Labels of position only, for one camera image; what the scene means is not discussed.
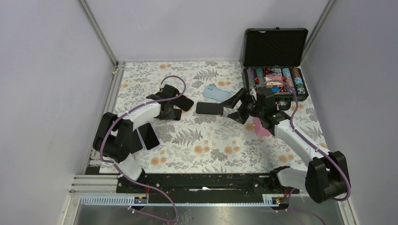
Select floral tablecloth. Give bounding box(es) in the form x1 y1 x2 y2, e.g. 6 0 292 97
114 61 306 173

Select pink box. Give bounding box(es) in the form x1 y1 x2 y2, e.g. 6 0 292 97
252 118 272 137

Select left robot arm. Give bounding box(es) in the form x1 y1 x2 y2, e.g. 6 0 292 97
92 84 194 193

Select black poker chip case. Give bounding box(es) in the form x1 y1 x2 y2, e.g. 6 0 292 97
242 28 309 110

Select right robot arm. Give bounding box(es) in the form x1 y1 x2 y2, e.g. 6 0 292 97
221 87 351 203

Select phone in purple case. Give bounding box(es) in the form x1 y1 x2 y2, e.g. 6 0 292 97
131 129 144 154

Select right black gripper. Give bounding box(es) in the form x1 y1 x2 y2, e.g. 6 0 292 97
220 88 265 125

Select light blue phone case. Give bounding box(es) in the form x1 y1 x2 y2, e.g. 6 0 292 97
202 86 232 102

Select playing cards deck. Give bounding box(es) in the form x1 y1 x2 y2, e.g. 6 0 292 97
265 74 283 88

